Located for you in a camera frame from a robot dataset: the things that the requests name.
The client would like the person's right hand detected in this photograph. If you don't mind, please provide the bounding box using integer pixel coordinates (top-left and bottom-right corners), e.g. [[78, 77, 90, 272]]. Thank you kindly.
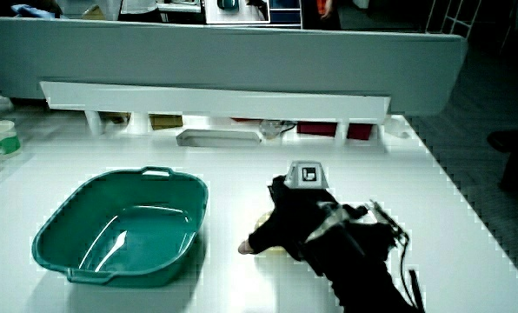
[[237, 160, 369, 263]]

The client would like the person's right forearm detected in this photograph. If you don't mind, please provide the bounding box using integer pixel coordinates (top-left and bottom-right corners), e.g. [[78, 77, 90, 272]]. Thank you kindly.
[[301, 220, 422, 313]]

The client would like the white desk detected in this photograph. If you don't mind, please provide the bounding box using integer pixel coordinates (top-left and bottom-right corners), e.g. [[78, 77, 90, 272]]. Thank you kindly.
[[0, 108, 518, 313]]

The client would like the white desk shelf riser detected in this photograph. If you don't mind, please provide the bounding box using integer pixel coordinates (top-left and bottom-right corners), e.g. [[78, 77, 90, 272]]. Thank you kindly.
[[39, 80, 392, 137]]

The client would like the red box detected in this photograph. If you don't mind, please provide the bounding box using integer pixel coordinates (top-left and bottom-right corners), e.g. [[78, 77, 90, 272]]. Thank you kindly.
[[346, 123, 374, 141], [296, 122, 339, 137]]

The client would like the clear glass jar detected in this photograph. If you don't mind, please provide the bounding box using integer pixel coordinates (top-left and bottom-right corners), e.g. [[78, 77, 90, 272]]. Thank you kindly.
[[258, 119, 285, 140]]

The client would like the brown cardboard box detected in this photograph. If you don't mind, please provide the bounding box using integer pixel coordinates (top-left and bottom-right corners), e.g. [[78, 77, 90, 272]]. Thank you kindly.
[[149, 113, 184, 131]]

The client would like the green plastic basin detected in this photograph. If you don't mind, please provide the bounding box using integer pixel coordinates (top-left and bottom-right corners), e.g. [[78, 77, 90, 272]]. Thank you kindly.
[[31, 166, 209, 289]]

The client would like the grey partition panel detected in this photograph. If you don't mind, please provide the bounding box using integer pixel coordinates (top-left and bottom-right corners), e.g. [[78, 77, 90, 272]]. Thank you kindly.
[[0, 16, 468, 117]]

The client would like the blue cabinet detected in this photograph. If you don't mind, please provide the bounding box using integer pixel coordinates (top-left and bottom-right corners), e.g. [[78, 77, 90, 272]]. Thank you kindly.
[[269, 0, 303, 26]]

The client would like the white background table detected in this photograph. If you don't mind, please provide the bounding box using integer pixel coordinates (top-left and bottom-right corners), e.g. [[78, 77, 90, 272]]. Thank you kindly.
[[203, 0, 271, 25]]

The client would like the dark stool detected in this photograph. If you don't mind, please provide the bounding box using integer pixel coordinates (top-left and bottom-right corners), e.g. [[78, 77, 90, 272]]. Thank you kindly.
[[486, 129, 518, 191]]

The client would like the white metal rack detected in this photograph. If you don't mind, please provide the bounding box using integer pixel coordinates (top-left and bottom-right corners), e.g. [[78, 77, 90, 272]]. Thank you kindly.
[[425, 0, 482, 39]]

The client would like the green and white cup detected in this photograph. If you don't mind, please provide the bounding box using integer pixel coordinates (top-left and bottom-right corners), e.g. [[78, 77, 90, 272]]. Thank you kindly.
[[0, 119, 23, 157]]

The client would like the blue cloth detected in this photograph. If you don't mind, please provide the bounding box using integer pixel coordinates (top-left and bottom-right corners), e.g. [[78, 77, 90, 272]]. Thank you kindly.
[[10, 3, 56, 20]]

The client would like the black glove cable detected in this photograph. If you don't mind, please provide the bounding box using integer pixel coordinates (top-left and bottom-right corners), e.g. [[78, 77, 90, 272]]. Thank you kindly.
[[369, 199, 427, 313]]

